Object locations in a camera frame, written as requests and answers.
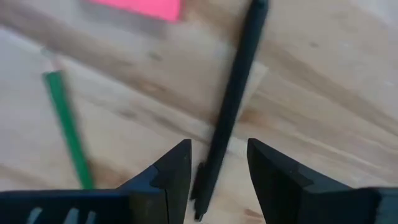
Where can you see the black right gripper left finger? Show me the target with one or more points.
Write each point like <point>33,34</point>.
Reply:
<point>168,193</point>

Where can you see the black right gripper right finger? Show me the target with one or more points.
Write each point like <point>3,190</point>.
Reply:
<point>286,199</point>

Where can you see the green pencil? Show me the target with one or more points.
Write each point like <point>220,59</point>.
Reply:
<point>66,124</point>

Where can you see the black pen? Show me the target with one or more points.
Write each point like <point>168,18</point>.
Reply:
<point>236,77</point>

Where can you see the pink eraser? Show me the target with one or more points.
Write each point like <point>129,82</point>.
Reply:
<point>146,7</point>

